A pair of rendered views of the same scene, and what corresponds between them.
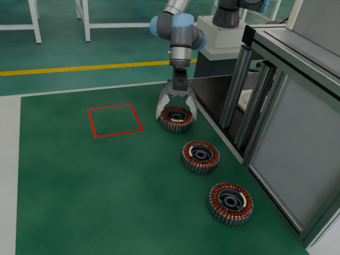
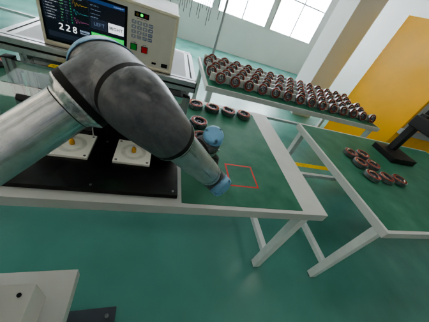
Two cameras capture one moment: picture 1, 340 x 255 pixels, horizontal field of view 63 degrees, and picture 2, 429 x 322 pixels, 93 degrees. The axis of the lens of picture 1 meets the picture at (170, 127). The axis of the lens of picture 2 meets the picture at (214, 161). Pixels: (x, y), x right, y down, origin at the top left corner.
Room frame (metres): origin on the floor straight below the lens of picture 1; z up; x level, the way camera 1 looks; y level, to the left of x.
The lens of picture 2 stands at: (1.57, 0.09, 1.43)
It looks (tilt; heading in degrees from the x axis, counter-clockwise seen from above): 38 degrees down; 184
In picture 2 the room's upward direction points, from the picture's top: 22 degrees clockwise
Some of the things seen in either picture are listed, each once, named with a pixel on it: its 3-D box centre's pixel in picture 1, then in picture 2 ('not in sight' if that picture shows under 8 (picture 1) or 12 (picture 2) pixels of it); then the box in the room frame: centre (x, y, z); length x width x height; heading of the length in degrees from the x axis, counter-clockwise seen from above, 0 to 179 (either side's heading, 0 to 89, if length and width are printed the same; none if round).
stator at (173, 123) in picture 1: (176, 118); not in sight; (0.76, -0.02, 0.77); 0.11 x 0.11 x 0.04
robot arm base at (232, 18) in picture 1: (227, 14); not in sight; (1.62, -0.23, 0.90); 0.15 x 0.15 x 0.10
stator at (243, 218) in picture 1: (229, 203); (198, 122); (0.44, -0.18, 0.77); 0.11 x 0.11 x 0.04
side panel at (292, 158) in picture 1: (297, 158); not in sight; (0.49, -0.31, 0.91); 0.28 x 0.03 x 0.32; 26
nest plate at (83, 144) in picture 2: not in sight; (72, 144); (1.04, -0.53, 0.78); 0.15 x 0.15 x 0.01; 26
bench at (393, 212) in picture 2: not in sight; (379, 202); (-0.25, 1.62, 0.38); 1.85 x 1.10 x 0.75; 116
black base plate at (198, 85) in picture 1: (279, 103); (105, 149); (0.98, -0.43, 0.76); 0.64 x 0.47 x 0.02; 116
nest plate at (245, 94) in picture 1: (253, 101); (133, 152); (0.94, -0.31, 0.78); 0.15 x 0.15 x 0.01; 26
